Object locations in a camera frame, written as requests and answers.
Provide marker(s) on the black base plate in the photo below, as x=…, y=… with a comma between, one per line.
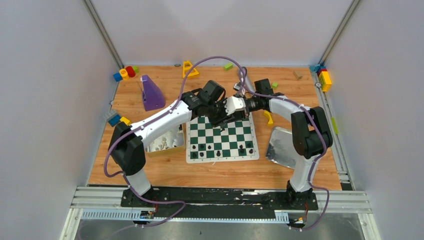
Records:
x=219, y=203

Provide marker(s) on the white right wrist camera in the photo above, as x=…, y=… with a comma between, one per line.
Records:
x=238, y=88

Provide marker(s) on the green white chess board mat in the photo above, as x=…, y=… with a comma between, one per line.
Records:
x=227, y=139

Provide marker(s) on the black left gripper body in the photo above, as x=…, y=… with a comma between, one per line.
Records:
x=214, y=112

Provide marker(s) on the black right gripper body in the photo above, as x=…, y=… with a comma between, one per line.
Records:
x=251, y=104

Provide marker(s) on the blue cube block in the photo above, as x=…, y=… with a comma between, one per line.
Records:
x=117, y=77

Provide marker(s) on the yellow cube near left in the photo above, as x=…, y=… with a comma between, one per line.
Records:
x=125, y=120

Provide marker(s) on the silver tin lid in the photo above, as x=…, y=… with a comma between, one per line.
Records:
x=280, y=149

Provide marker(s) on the yellow cylinder block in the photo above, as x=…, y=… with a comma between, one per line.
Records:
x=124, y=74

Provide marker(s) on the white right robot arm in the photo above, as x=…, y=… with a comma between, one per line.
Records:
x=311, y=135

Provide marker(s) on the blue brick near left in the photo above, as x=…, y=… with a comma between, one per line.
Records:
x=114, y=120

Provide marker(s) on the grey microphone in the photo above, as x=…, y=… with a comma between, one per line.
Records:
x=248, y=84

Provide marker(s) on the grey brick near left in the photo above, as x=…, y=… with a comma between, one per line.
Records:
x=110, y=114

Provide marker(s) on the green block far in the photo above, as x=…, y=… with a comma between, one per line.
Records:
x=228, y=66

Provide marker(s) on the purple metronome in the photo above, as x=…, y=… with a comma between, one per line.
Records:
x=152, y=96

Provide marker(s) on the brown wooden block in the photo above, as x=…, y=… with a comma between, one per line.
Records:
x=298, y=75

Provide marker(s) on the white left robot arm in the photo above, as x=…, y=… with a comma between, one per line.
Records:
x=128, y=143

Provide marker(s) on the red cylinder block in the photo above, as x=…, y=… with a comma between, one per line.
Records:
x=130, y=71

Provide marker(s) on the yellow arch block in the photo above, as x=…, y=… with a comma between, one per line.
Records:
x=269, y=118

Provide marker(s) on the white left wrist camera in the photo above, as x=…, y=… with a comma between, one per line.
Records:
x=234, y=104

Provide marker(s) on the gold tin box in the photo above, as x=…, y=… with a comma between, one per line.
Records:
x=172, y=141

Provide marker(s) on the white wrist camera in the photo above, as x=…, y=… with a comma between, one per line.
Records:
x=238, y=88
x=234, y=104

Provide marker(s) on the yellow red blue brick stack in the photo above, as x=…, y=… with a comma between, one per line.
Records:
x=323, y=76

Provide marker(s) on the yellow triangle block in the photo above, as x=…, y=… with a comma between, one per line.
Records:
x=188, y=71

